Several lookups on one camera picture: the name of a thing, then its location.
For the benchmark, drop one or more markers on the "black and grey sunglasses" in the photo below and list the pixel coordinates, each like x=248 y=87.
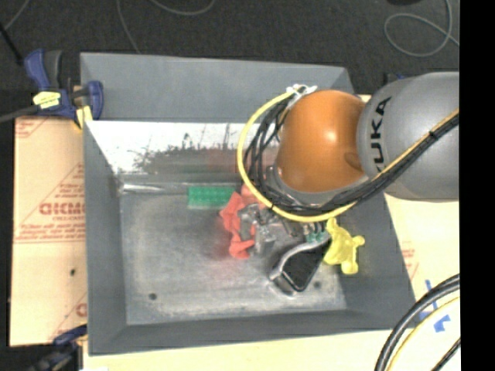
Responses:
x=303 y=267

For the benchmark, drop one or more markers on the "dark green flat block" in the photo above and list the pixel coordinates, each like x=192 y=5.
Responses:
x=210 y=196

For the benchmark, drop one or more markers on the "yellow rubber toy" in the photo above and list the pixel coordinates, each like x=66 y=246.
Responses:
x=340 y=247

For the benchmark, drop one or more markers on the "grey metal bin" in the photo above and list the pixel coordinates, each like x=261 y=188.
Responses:
x=174 y=261

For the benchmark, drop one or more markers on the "brown cardboard board red print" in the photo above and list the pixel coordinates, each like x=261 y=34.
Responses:
x=46 y=191

